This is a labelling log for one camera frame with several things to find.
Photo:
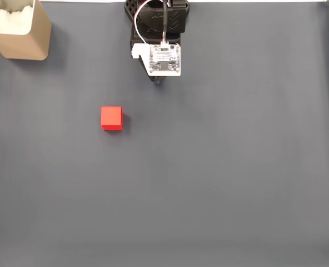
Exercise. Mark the dark grey table mat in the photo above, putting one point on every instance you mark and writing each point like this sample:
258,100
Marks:
209,167

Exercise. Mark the beige box with rounded corners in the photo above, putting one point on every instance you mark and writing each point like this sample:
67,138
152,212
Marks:
28,47

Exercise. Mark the red cube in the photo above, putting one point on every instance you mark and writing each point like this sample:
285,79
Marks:
111,116

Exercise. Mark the white camera board with mount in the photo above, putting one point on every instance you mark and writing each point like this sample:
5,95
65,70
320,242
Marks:
164,59

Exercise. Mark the white padding in box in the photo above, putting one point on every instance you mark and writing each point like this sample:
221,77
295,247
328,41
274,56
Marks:
11,22

